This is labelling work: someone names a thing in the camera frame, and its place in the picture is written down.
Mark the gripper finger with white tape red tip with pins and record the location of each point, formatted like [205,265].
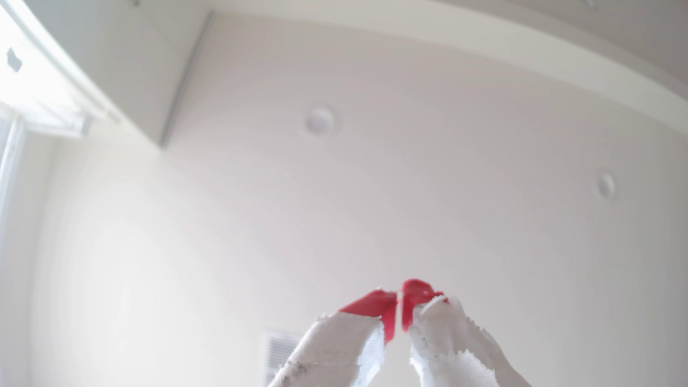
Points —
[336,349]
[451,349]

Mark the white wall air vent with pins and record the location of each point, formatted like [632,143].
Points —
[278,352]

